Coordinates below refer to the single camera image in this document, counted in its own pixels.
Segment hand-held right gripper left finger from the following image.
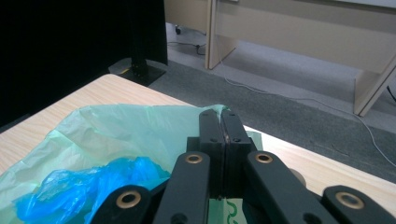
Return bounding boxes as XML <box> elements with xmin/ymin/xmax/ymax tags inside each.
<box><xmin>186</xmin><ymin>108</ymin><xmax>226</xmax><ymax>200</ymax></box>

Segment green plastic bag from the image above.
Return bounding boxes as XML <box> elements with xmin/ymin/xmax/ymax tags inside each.
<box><xmin>0</xmin><ymin>104</ymin><xmax>264</xmax><ymax>224</ymax></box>

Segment blue plastic bag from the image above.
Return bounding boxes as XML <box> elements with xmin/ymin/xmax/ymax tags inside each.
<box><xmin>12</xmin><ymin>156</ymin><xmax>172</xmax><ymax>224</ymax></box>

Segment beige desk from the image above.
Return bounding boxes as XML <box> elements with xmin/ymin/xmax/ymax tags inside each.
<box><xmin>163</xmin><ymin>0</ymin><xmax>396</xmax><ymax>118</ymax></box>

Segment thin black floor cable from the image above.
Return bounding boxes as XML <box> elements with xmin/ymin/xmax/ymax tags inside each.
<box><xmin>167</xmin><ymin>40</ymin><xmax>207</xmax><ymax>57</ymax></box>

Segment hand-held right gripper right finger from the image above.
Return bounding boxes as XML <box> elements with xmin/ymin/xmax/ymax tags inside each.
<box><xmin>220</xmin><ymin>109</ymin><xmax>258</xmax><ymax>200</ymax></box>

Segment black curtain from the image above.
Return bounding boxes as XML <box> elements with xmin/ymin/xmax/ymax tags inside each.
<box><xmin>0</xmin><ymin>0</ymin><xmax>169</xmax><ymax>129</ymax></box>

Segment black stand base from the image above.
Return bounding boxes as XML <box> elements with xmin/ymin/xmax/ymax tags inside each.
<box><xmin>107</xmin><ymin>57</ymin><xmax>167</xmax><ymax>88</ymax></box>

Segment black socket cables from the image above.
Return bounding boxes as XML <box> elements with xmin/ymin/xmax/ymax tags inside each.
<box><xmin>386</xmin><ymin>85</ymin><xmax>396</xmax><ymax>104</ymax></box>

